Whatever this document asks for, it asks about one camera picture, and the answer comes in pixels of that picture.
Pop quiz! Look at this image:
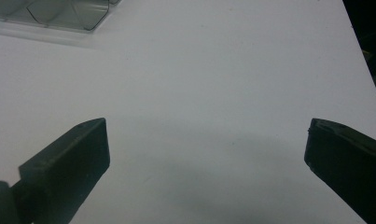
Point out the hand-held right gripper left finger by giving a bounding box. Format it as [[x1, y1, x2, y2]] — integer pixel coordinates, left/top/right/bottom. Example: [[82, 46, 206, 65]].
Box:
[[9, 117, 111, 224]]

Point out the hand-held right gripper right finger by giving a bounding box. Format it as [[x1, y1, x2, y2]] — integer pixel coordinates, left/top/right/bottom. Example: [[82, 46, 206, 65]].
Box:
[[303, 118, 376, 224]]

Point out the clear plastic compartment tray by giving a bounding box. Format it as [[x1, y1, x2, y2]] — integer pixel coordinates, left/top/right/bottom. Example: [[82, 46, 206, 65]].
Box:
[[0, 0, 123, 49]]

